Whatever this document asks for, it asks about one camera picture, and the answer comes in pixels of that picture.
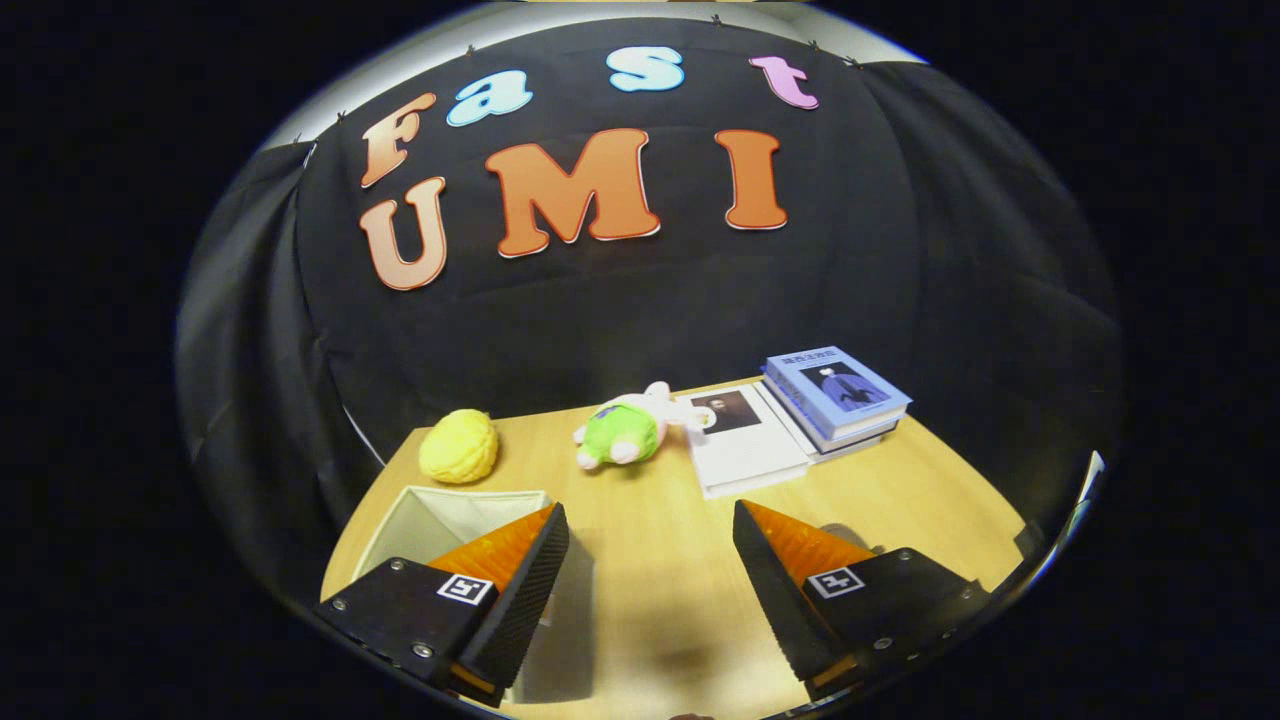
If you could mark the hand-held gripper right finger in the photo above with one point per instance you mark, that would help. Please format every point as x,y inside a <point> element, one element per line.
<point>770,590</point>

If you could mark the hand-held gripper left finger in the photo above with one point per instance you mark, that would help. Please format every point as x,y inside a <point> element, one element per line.
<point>530,590</point>

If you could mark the beige fabric storage box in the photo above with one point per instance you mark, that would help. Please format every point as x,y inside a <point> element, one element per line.
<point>440,520</point>

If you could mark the white portrait book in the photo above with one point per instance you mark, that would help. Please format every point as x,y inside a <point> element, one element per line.
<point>745,450</point>

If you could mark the yellow plush toy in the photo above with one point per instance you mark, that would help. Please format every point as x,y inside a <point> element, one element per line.
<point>458,446</point>

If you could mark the grey book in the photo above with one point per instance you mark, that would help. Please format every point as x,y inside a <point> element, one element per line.
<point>850,445</point>

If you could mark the green and white plush toy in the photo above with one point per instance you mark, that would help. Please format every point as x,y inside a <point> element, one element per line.
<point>620,432</point>

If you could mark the blue cover book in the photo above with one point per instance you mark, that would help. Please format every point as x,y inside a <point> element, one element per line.
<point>835,385</point>

